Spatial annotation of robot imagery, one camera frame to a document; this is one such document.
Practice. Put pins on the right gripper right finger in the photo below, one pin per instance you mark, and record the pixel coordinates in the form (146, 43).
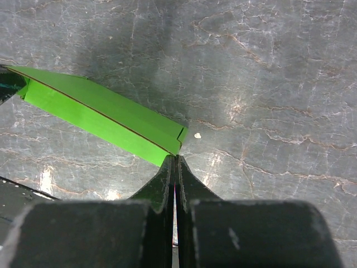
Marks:
(213, 232)

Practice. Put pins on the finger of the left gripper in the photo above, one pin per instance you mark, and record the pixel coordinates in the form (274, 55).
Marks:
(12, 84)

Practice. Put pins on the green paper box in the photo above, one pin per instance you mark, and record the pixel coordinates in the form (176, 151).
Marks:
(104, 113)

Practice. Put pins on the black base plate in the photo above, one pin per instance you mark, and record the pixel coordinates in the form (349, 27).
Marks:
(14, 197)

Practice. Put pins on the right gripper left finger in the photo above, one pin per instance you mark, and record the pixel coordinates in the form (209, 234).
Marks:
(136, 232)

